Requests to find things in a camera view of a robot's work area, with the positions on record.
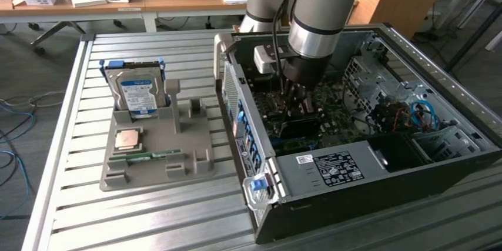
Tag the black and silver PC case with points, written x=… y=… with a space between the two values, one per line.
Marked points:
x=353 y=204

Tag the silver disk bay bracket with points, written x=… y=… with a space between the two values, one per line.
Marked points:
x=444 y=145

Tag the grey plastic parts rack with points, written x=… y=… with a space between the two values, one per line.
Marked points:
x=157 y=145

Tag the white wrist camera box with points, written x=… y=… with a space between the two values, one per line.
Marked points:
x=267 y=60

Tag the silver perforated disk bay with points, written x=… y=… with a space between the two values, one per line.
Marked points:
x=369 y=86

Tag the silver CPU chip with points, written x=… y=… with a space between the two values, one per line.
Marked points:
x=128 y=140

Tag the green RAM stick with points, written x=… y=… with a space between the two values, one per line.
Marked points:
x=145 y=155

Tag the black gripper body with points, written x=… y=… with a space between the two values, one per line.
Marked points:
x=307 y=71

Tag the blue case latch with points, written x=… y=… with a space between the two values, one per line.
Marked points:
x=260 y=184

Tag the green motherboard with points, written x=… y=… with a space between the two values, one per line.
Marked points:
x=341 y=127

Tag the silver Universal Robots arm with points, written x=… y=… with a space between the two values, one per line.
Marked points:
x=319 y=13

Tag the CPU socket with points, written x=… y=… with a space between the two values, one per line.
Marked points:
x=275 y=104

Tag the hard disk in blue caddy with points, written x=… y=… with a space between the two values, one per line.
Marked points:
x=136 y=95

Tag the grey power supply unit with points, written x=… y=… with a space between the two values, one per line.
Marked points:
x=333 y=171

